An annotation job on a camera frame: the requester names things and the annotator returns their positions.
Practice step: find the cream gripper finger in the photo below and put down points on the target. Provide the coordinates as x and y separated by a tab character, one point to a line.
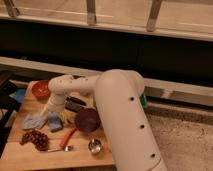
44	110
63	117

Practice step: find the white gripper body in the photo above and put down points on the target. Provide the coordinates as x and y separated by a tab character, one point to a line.
56	103

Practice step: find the blue sponge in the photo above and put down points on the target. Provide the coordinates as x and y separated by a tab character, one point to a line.
54	122

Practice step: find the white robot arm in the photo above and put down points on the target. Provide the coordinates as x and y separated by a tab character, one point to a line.
117	98

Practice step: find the grey blue cloth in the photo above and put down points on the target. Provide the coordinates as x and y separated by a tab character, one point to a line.
34	121

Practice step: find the black rectangular block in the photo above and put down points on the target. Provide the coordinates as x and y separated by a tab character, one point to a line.
74	107

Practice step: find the red bowl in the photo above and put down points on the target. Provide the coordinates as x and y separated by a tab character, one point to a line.
40	89

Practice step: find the wooden table board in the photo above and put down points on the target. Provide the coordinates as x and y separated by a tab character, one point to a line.
17	157

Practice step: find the bunch of dark grapes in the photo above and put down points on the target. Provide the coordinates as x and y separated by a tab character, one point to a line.
37	138

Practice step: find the metal spoon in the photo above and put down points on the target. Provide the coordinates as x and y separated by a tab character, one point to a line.
65	149

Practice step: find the small metal cup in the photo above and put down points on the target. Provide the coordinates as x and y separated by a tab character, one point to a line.
95	146

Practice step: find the green plastic tray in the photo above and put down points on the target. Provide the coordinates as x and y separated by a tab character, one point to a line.
143	100

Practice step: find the yellow handled brush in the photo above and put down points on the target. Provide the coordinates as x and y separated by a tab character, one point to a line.
70	116

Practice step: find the black handled tool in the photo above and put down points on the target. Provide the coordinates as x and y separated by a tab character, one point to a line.
76	100

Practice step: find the purple frying pan red handle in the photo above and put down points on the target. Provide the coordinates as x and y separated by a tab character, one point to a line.
87	120

